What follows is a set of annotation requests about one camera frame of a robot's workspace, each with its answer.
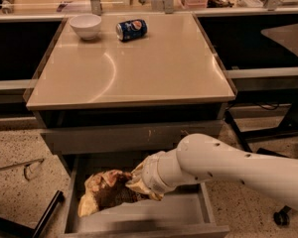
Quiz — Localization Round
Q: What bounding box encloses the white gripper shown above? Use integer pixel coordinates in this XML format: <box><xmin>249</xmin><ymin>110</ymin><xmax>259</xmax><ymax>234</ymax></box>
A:
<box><xmin>125</xmin><ymin>151</ymin><xmax>175</xmax><ymax>201</ymax></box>

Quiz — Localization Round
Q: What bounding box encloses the brown chip bag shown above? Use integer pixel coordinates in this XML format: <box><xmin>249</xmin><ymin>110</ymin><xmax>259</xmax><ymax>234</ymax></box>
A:
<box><xmin>77</xmin><ymin>170</ymin><xmax>149</xmax><ymax>217</ymax></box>

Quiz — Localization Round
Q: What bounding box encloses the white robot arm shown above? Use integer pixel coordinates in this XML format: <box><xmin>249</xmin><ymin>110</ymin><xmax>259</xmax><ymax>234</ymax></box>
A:
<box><xmin>126</xmin><ymin>134</ymin><xmax>298</xmax><ymax>210</ymax></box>

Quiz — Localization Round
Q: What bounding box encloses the closed top drawer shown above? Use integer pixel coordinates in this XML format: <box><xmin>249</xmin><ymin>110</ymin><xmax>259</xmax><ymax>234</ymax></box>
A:
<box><xmin>42</xmin><ymin>120</ymin><xmax>224</xmax><ymax>155</ymax></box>

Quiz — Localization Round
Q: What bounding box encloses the open middle drawer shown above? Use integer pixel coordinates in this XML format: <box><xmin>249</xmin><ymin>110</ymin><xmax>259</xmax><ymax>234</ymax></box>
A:
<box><xmin>60</xmin><ymin>152</ymin><xmax>229</xmax><ymax>238</ymax></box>

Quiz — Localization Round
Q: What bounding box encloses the grey drawer cabinet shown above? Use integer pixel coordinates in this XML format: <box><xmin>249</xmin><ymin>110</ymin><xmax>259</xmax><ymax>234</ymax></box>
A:
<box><xmin>23</xmin><ymin>12</ymin><xmax>238</xmax><ymax>238</ymax></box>

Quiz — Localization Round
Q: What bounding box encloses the metal rod on floor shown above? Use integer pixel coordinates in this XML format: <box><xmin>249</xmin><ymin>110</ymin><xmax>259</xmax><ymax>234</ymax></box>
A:
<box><xmin>0</xmin><ymin>158</ymin><xmax>45</xmax><ymax>181</ymax></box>

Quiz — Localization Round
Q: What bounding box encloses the black bar on floor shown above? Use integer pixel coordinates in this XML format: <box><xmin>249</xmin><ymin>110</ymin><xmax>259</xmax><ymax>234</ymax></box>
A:
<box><xmin>0</xmin><ymin>190</ymin><xmax>65</xmax><ymax>238</ymax></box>

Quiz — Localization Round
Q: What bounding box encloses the blue Pepsi can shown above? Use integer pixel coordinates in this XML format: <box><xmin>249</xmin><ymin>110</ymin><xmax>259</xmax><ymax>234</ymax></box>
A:
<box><xmin>116</xmin><ymin>19</ymin><xmax>147</xmax><ymax>42</ymax></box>

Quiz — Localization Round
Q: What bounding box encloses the white ceramic bowl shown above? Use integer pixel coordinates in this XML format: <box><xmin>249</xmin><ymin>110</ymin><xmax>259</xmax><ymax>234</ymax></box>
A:
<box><xmin>70</xmin><ymin>14</ymin><xmax>101</xmax><ymax>40</ymax></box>

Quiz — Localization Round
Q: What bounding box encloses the black office chair base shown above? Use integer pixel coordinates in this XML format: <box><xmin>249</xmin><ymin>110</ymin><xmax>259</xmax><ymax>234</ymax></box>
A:
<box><xmin>224</xmin><ymin>110</ymin><xmax>298</xmax><ymax>227</ymax></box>

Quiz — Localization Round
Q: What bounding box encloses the dark desk top right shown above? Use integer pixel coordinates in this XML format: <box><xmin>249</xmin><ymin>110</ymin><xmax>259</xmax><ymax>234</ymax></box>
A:
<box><xmin>261</xmin><ymin>24</ymin><xmax>298</xmax><ymax>58</ymax></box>

